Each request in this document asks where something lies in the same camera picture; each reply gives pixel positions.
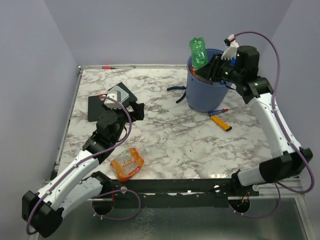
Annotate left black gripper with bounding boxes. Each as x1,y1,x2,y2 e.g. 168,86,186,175
103,100,145,144

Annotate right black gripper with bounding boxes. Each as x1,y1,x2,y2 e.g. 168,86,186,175
195,53,242,85

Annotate green bear shaped bottle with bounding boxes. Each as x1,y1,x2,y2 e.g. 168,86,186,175
189,37,209,70

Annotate blue plastic bin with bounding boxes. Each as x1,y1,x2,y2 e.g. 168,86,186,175
185,56,230,113

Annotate crushed orange label bottle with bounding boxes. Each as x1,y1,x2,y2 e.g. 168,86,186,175
109,147,148,182

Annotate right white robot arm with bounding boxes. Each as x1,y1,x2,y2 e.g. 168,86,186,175
195,45,313,196

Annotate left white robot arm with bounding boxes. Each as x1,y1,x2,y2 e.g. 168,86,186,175
21,101,145,238

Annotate black flat box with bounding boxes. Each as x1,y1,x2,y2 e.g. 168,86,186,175
108,82,138,104

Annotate white grey router box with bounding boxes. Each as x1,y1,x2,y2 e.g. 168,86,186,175
107,85,129,103

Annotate black foam block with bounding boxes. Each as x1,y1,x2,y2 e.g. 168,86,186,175
87,95,106,123

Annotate red marker pen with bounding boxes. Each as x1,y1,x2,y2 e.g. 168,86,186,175
101,66,117,70

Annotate orange utility knife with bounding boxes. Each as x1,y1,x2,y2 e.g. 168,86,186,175
210,115,232,132

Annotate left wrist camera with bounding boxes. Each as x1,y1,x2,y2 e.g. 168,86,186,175
98,90,123,110

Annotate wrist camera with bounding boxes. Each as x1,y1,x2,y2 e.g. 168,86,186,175
221,34,239,60
98,90,123,110

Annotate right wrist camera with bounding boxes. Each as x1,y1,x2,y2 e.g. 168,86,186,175
221,34,239,60

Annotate blue handled screwdriver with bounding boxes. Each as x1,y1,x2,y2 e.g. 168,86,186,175
207,108,229,116

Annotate blue handled pliers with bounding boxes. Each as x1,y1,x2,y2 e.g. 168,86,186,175
166,85,188,104

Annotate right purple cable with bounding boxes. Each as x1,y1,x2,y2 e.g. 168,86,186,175
233,31,315,218

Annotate black mounting rail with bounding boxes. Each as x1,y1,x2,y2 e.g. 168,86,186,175
91,171,259,209

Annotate aluminium frame rail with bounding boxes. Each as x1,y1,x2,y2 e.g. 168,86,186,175
258,177,304,199

